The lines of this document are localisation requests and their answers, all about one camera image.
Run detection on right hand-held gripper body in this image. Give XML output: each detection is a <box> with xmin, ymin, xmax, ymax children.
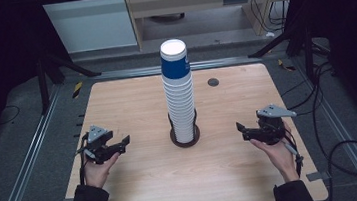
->
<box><xmin>255</xmin><ymin>101</ymin><xmax>301</xmax><ymax>147</ymax></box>

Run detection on left hand-held gripper cable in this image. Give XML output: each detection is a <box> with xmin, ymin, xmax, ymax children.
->
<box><xmin>73</xmin><ymin>132</ymin><xmax>97</xmax><ymax>187</ymax></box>

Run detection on thin black floor cable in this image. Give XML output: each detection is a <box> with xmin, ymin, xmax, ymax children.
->
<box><xmin>0</xmin><ymin>103</ymin><xmax>23</xmax><ymax>131</ymax></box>

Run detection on person's right hand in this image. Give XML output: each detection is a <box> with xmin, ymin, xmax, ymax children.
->
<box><xmin>247</xmin><ymin>119</ymin><xmax>302</xmax><ymax>187</ymax></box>

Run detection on yellow black tape mark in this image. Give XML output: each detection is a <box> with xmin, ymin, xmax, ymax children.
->
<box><xmin>277</xmin><ymin>56</ymin><xmax>298</xmax><ymax>74</ymax></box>

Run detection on person's left hand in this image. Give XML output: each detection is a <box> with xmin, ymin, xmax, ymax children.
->
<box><xmin>81</xmin><ymin>151</ymin><xmax>124</xmax><ymax>191</ymax></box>

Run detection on white cabinet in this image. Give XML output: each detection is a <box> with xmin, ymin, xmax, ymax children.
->
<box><xmin>42</xmin><ymin>0</ymin><xmax>139</xmax><ymax>57</ymax></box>

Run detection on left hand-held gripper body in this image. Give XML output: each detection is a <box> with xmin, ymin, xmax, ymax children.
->
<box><xmin>80</xmin><ymin>121</ymin><xmax>123</xmax><ymax>167</ymax></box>

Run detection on hand-held gripper cable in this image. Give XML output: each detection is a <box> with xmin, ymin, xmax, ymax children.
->
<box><xmin>73</xmin><ymin>132</ymin><xmax>97</xmax><ymax>187</ymax></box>
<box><xmin>280</xmin><ymin>127</ymin><xmax>307</xmax><ymax>181</ymax></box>

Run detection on black cup holder stand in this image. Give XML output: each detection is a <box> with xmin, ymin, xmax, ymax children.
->
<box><xmin>167</xmin><ymin>109</ymin><xmax>202</xmax><ymax>151</ymax></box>

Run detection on black round table grommet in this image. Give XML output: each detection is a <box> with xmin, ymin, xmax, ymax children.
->
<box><xmin>206</xmin><ymin>77</ymin><xmax>220</xmax><ymax>88</ymax></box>

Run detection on stack of paper cups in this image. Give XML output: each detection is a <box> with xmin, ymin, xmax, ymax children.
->
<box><xmin>157</xmin><ymin>37</ymin><xmax>201</xmax><ymax>147</ymax></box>

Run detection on right hand-held gripper cable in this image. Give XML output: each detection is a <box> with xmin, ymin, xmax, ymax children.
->
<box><xmin>280</xmin><ymin>127</ymin><xmax>307</xmax><ymax>181</ymax></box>

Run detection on black cables under desk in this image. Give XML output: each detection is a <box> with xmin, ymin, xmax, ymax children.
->
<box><xmin>249</xmin><ymin>0</ymin><xmax>292</xmax><ymax>35</ymax></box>

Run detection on black metal stand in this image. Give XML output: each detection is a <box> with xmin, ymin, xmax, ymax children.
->
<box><xmin>33</xmin><ymin>38</ymin><xmax>106</xmax><ymax>116</ymax></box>
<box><xmin>244</xmin><ymin>15</ymin><xmax>320</xmax><ymax>91</ymax></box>

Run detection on aluminium floor rail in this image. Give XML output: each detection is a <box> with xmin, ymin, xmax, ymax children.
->
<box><xmin>0</xmin><ymin>84</ymin><xmax>74</xmax><ymax>201</ymax></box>
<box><xmin>290</xmin><ymin>51</ymin><xmax>357</xmax><ymax>201</ymax></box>
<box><xmin>90</xmin><ymin>53</ymin><xmax>265</xmax><ymax>83</ymax></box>

